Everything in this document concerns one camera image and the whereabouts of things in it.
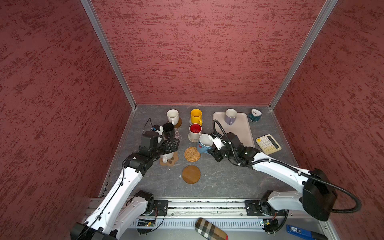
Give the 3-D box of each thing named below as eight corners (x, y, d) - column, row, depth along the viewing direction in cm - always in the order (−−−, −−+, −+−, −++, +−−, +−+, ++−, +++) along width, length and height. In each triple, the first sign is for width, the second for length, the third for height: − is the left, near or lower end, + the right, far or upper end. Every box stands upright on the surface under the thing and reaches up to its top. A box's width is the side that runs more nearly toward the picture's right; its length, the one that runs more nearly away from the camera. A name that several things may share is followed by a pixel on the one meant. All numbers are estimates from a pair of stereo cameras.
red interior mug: (189, 140, 102) (189, 133, 95) (189, 130, 107) (189, 123, 100) (201, 140, 102) (202, 133, 95) (201, 130, 107) (202, 123, 100)
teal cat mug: (247, 119, 114) (248, 115, 111) (250, 111, 120) (252, 107, 116) (257, 123, 112) (259, 119, 108) (260, 115, 117) (263, 111, 113)
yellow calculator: (266, 155, 96) (267, 153, 94) (254, 139, 103) (256, 137, 101) (280, 150, 98) (282, 148, 96) (268, 135, 106) (270, 133, 104)
